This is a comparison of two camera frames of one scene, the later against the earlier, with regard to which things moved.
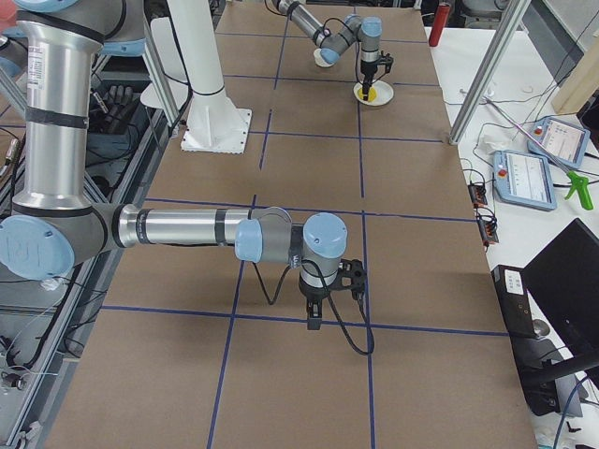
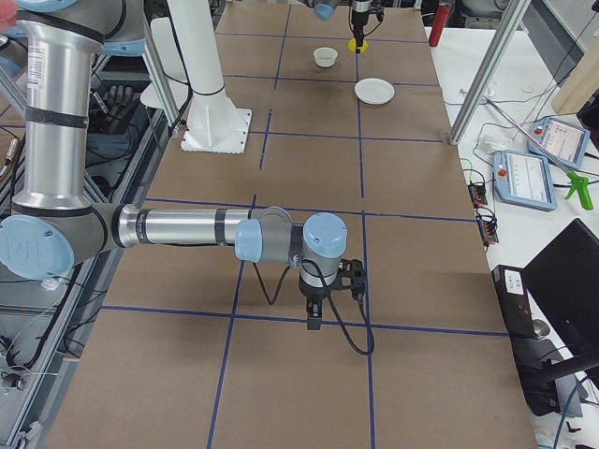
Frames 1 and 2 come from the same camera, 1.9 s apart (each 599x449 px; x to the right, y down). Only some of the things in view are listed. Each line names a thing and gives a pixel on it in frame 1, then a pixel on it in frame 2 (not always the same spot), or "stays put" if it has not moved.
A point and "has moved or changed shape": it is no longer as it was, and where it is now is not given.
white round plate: [385, 92] stays put
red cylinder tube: [440, 21] stays put
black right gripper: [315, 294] stays put
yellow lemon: [372, 96] has moved or changed shape
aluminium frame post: [514, 14] stays put
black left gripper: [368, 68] to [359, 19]
